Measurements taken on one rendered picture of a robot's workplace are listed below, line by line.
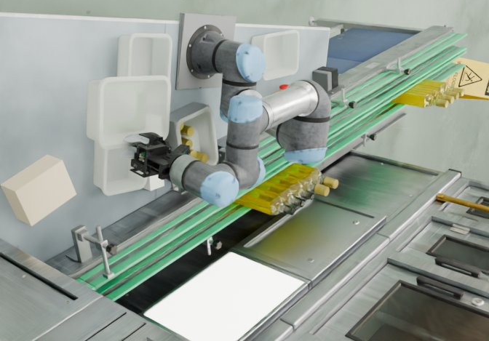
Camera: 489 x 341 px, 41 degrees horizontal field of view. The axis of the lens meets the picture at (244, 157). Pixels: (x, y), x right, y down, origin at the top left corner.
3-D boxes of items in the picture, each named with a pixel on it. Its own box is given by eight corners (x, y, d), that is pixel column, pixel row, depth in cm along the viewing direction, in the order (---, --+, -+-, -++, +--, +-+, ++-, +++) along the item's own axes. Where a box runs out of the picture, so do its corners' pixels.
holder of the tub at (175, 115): (169, 190, 229) (185, 195, 224) (158, 118, 218) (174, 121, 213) (203, 171, 241) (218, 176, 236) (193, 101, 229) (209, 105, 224)
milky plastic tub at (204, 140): (167, 177, 227) (185, 183, 221) (158, 117, 217) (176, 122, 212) (202, 158, 238) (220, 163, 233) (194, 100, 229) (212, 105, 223)
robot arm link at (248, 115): (341, 74, 182) (261, 105, 140) (336, 112, 185) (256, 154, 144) (303, 67, 187) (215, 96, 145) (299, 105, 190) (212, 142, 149)
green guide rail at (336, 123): (241, 175, 236) (257, 180, 232) (241, 172, 236) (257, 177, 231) (452, 47, 352) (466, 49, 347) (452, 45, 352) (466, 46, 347)
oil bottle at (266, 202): (231, 201, 236) (277, 218, 223) (229, 187, 234) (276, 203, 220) (241, 195, 240) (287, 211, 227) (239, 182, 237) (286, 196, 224)
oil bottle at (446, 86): (405, 90, 322) (460, 99, 305) (405, 79, 320) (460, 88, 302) (410, 86, 326) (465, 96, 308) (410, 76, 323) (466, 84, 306)
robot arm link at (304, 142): (247, 74, 225) (339, 117, 181) (243, 115, 230) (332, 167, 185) (215, 75, 220) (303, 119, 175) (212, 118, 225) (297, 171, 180)
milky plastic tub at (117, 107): (78, 73, 156) (100, 78, 150) (149, 70, 173) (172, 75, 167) (76, 144, 160) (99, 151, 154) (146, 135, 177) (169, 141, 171)
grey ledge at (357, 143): (271, 186, 270) (293, 193, 263) (270, 167, 266) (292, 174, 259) (387, 110, 333) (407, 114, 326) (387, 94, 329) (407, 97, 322)
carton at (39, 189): (0, 185, 178) (14, 191, 174) (46, 154, 188) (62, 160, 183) (17, 218, 185) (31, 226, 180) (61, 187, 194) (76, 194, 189)
